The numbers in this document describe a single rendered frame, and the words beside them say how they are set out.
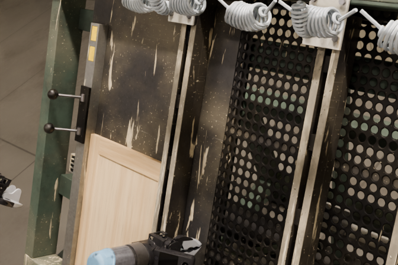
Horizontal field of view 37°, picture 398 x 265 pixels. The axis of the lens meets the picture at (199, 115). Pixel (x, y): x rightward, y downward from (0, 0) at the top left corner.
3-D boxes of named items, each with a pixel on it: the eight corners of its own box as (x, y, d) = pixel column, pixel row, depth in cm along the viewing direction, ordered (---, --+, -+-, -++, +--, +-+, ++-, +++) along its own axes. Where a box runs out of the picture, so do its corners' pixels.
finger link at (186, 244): (191, 229, 174) (168, 233, 168) (205, 236, 170) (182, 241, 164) (189, 239, 175) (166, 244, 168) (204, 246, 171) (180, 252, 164)
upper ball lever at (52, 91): (85, 102, 208) (46, 98, 204) (86, 91, 207) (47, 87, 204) (86, 104, 204) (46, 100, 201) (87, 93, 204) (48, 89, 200)
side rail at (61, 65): (48, 248, 243) (23, 252, 236) (80, -22, 225) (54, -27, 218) (56, 254, 239) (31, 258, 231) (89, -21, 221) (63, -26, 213)
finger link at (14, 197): (34, 194, 185) (10, 186, 179) (24, 212, 184) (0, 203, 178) (28, 191, 187) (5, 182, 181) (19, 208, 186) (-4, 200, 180)
